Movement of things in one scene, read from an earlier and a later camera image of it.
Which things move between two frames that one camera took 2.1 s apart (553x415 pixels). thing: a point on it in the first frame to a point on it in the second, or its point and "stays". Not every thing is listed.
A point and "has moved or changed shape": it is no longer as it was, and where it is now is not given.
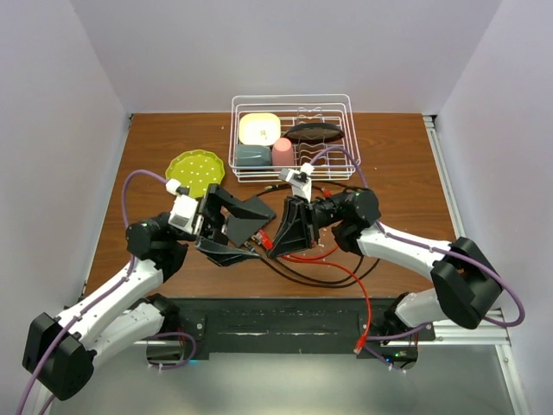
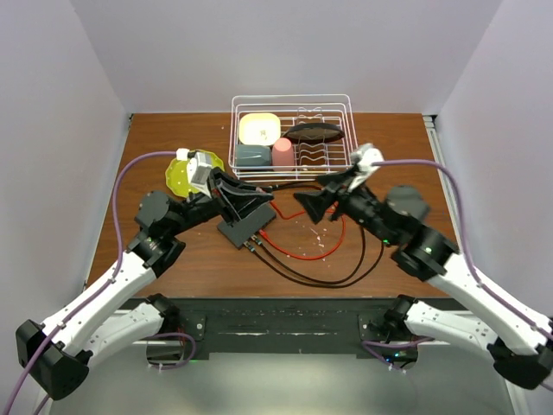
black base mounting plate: (285, 325) stays
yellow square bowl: (259, 129) stays
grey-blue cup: (253, 156) stays
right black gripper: (299, 229) to (316, 201)
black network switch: (244, 228) stays
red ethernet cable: (266, 241) has moved or changed shape
